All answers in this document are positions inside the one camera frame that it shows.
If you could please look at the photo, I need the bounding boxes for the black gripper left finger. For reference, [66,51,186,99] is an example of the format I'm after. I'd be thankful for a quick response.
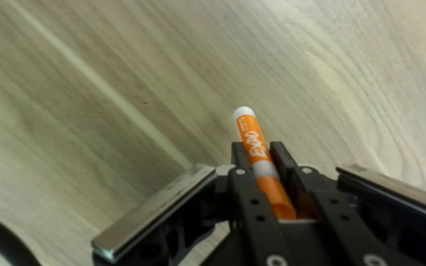
[213,140,292,266]

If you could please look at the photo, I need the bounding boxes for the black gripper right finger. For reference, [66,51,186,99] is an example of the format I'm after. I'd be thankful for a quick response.
[269,140,421,266]

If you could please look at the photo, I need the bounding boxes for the round wooden table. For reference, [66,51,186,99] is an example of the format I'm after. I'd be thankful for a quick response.
[0,0,426,266]

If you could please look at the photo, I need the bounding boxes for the orange whiteboard marker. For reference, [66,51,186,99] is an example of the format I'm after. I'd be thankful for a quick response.
[230,104,298,221]

